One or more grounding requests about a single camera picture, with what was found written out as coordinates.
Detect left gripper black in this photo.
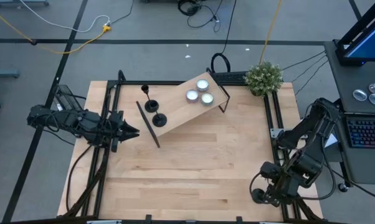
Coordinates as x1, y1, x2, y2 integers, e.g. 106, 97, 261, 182
107, 110, 141, 154

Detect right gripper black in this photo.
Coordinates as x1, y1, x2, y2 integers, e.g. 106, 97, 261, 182
250, 161, 298, 207

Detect black metal candlestick holder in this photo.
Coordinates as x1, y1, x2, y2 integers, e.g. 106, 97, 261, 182
140, 84, 160, 114
149, 100, 168, 128

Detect pink patterned candle tin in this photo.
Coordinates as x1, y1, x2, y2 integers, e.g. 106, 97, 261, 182
185, 89, 200, 104

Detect patterned candle tin cream wax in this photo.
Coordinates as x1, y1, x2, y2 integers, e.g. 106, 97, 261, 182
200, 92, 214, 106

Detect patterned candle tin white wax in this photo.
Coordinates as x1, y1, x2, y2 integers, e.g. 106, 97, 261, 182
196, 78, 210, 93

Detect wooden shelf riser black legs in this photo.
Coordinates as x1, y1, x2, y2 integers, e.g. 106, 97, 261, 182
135, 67, 231, 149

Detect backlit black keyboard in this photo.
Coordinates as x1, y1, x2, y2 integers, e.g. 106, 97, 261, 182
346, 117, 375, 149

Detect potted green plant black pot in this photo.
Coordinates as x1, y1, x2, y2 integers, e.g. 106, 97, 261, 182
244, 60, 284, 97

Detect grey side desk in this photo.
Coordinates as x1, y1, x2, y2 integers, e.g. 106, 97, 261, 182
323, 40, 375, 185

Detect black computer monitor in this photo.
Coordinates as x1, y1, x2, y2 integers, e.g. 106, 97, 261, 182
334, 0, 375, 67

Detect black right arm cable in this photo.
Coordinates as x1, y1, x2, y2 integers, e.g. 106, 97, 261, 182
299, 146, 337, 200

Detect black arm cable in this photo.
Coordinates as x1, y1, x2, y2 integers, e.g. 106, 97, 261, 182
299, 146, 337, 200
65, 144, 93, 213

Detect silver metal bracket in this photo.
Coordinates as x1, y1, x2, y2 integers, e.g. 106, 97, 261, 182
270, 128, 308, 140

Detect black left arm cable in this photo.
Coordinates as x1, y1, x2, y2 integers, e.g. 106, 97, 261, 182
65, 144, 93, 213

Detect black aluminium table frame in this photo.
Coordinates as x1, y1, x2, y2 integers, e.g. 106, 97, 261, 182
58, 70, 324, 224

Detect yellow floor extension cable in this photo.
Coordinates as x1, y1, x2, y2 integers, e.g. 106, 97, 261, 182
0, 4, 112, 55

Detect white floor cable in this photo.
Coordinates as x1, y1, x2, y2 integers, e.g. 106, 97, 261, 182
17, 0, 111, 34

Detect coiled black floor cable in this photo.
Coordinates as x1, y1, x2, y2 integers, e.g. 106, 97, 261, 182
177, 0, 222, 34

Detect black hanging cable with loop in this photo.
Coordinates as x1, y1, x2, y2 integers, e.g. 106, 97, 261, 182
210, 0, 238, 74

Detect yellow hanging cable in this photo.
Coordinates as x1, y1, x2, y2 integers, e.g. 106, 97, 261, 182
259, 0, 283, 65

